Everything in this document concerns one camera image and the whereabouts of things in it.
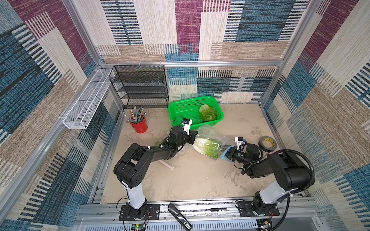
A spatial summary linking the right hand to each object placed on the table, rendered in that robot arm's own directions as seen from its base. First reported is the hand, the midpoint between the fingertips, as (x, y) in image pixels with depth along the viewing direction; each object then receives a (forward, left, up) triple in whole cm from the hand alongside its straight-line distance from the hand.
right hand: (220, 149), depth 89 cm
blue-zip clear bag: (+14, +6, -2) cm, 15 cm away
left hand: (+8, +13, +7) cm, 17 cm away
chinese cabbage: (0, +6, +2) cm, 6 cm away
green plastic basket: (+38, +19, -3) cm, 42 cm away
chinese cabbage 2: (+26, +6, +5) cm, 27 cm away
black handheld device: (-35, +24, 0) cm, 42 cm away
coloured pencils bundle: (+23, +56, +4) cm, 60 cm away
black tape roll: (+2, -30, -4) cm, 31 cm away
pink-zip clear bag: (-8, +28, +1) cm, 29 cm away
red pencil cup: (+21, +54, -4) cm, 58 cm away
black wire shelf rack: (+46, +54, +14) cm, 72 cm away
